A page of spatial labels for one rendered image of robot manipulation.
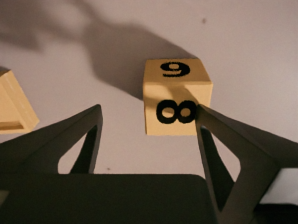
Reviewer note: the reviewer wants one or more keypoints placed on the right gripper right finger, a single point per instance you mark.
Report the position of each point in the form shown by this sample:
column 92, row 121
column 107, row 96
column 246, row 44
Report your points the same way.
column 268, row 177

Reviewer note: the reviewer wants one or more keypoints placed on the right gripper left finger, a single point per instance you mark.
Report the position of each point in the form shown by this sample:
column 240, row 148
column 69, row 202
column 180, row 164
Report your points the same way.
column 40, row 151

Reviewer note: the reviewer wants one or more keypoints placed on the tan numbered cube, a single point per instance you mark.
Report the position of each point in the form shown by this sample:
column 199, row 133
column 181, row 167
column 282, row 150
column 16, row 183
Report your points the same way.
column 172, row 89

